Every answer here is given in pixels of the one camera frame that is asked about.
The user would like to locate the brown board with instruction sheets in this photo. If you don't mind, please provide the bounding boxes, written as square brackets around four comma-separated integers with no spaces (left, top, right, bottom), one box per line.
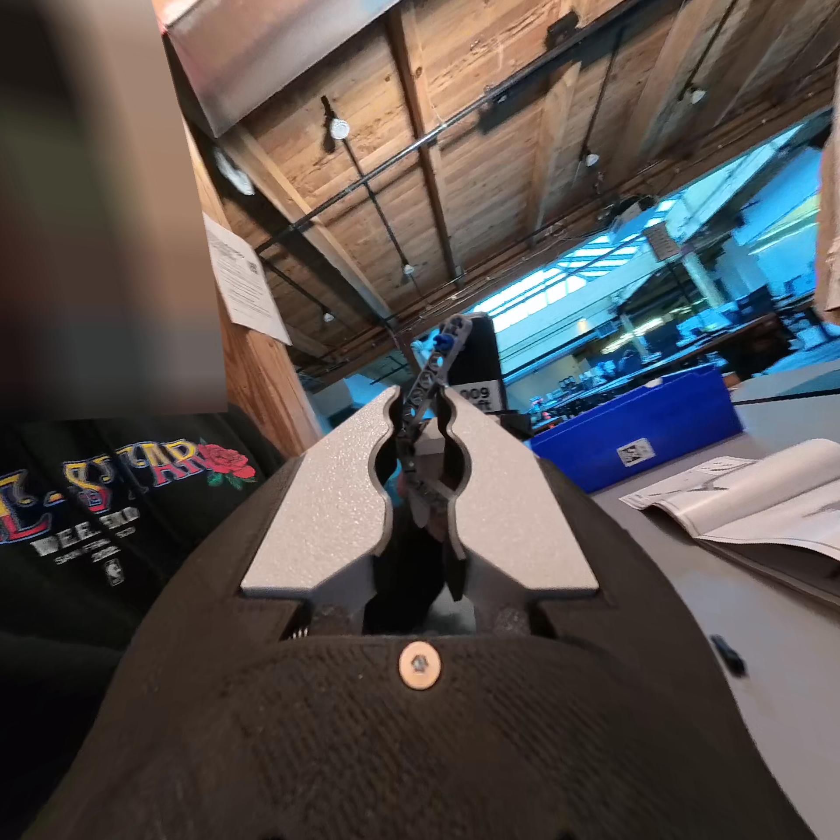
[814,79,840,324]

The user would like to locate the white paper notice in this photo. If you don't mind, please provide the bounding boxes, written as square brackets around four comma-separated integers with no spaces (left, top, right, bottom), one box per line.
[202,213,294,347]

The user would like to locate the white instruction booklet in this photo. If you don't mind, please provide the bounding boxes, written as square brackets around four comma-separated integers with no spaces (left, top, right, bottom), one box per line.
[619,438,840,613]

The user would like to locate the rows of desks and chairs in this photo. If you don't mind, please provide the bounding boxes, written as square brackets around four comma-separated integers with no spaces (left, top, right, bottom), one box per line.
[518,289,818,431]

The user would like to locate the grey angled toy beam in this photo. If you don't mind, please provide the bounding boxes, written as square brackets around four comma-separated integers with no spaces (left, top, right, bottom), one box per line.
[392,315,475,526]

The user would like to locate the black and grey toy pin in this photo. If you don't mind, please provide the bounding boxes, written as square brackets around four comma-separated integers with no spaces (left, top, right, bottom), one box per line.
[710,633,749,678]

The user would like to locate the white ceiling projector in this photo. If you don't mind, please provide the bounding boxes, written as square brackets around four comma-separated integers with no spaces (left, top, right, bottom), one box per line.
[607,193,659,227]

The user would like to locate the grey desk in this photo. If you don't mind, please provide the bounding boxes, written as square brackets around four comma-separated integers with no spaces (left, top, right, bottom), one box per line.
[587,357,840,840]

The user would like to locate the blue bin with marker label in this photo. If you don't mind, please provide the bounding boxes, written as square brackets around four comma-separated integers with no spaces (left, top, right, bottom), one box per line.
[529,364,745,494]

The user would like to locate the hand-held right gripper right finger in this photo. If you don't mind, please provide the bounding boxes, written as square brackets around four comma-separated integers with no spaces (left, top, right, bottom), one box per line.
[438,387,599,631]

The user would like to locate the person in black sweatshirt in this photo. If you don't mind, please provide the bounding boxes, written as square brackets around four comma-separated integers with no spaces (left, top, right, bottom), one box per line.
[0,407,290,840]

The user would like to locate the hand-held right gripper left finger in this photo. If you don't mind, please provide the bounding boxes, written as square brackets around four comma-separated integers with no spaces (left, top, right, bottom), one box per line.
[240,386,403,631]

